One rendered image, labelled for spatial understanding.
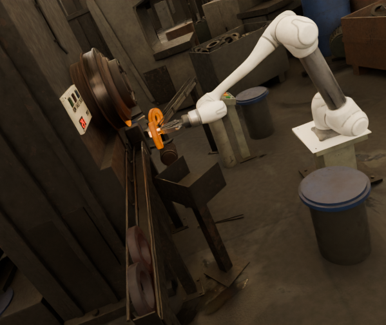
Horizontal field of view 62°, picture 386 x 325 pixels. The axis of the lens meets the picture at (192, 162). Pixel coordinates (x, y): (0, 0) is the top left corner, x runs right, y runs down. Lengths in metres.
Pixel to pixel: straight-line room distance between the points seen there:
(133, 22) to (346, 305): 3.91
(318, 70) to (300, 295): 1.11
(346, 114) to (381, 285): 0.86
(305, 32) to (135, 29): 3.22
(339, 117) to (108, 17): 3.44
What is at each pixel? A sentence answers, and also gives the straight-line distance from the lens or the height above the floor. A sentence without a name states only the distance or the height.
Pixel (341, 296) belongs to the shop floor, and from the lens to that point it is 1.77.
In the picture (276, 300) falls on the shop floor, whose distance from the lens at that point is 1.79.
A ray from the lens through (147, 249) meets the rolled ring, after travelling 1.34.
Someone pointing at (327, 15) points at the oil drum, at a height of 0.54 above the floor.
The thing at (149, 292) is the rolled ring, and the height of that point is 0.61.
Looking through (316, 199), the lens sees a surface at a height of 0.43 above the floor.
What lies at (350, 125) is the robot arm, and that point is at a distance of 1.92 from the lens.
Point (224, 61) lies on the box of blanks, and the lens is 4.01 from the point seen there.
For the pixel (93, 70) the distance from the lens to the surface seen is 1.75.
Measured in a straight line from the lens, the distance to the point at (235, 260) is 2.01.
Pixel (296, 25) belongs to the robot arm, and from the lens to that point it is 1.63.
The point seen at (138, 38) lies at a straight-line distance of 4.58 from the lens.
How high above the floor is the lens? 1.43
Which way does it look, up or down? 27 degrees down
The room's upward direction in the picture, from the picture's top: 23 degrees counter-clockwise
